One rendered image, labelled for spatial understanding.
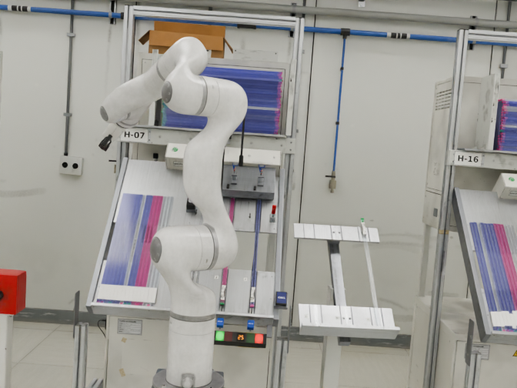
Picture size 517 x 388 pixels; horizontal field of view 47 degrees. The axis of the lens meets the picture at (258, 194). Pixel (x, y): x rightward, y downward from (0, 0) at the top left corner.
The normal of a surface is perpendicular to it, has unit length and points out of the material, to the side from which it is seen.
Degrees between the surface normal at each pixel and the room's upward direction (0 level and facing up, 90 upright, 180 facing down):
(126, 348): 90
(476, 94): 90
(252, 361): 90
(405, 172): 90
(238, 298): 48
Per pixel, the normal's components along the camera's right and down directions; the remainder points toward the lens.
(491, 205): 0.05, -0.65
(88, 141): 0.00, 0.08
